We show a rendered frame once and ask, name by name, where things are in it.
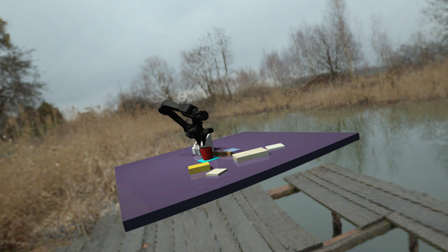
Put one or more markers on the cream flat bar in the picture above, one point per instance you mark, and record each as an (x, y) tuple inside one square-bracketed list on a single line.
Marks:
[(250, 154)]

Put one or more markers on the pale cream square tile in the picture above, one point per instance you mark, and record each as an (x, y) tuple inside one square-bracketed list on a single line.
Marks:
[(276, 146)]

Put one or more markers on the cream flat square block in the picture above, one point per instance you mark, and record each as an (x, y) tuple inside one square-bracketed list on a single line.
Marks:
[(216, 172)]

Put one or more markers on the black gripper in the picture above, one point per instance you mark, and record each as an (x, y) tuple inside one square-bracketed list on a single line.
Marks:
[(203, 132)]

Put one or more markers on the light brown wooden bar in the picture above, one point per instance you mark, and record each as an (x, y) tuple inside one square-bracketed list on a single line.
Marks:
[(222, 153)]

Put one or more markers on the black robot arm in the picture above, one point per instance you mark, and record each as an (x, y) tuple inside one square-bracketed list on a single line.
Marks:
[(186, 109)]

